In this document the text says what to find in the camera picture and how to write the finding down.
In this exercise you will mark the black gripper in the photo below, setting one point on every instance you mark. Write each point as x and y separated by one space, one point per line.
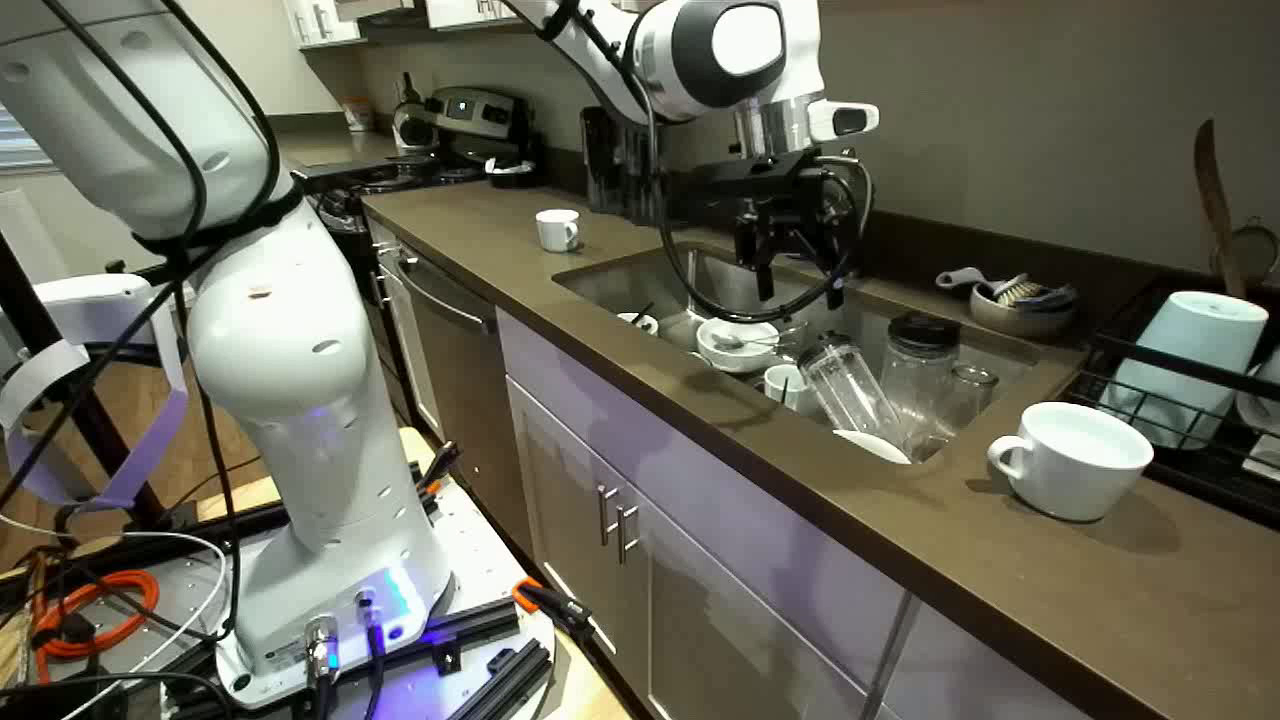
792 235

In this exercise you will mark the large white mug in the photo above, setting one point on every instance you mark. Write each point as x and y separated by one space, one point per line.
1075 465

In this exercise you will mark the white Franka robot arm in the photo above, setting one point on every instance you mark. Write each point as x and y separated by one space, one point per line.
305 373

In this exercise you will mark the stainless steel sink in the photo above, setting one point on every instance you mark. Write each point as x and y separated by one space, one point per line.
643 281

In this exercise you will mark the small white mug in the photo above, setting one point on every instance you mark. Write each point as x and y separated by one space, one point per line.
556 228

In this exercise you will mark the white bowl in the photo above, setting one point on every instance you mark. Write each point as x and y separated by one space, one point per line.
738 350

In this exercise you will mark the small white cup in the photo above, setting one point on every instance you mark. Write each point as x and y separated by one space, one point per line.
785 386

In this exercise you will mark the clear glass tumbler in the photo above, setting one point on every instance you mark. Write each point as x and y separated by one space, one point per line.
852 392

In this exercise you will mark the white plastic scoop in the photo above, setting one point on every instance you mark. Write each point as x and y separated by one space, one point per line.
956 279

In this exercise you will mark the clear jar with black lid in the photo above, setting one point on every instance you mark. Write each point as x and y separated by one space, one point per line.
935 366

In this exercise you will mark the grey round dish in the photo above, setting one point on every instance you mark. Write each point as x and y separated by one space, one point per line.
1024 310

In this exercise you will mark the grey lower kitchen cabinet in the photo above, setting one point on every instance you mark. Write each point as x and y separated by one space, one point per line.
722 574

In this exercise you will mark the stainless dishwasher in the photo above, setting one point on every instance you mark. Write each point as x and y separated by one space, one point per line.
446 373

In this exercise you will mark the robot mounting platform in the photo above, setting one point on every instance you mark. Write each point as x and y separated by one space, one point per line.
492 561

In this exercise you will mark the dark kettle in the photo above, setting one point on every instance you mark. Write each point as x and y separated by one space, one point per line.
410 120

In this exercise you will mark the round mesh strainer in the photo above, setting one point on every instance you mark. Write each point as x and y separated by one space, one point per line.
1255 255

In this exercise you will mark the white upper cabinet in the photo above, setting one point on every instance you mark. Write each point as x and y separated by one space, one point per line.
400 19

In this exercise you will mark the black tripod leg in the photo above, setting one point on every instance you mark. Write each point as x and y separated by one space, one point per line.
66 403

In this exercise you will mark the window blinds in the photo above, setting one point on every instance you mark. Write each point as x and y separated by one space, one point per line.
21 142

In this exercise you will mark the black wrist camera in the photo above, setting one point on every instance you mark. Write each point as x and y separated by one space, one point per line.
744 182

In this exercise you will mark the black aluminium rail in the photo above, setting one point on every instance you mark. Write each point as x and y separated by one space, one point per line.
506 681
473 627

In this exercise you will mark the white plastic frame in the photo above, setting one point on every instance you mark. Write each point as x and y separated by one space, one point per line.
82 312

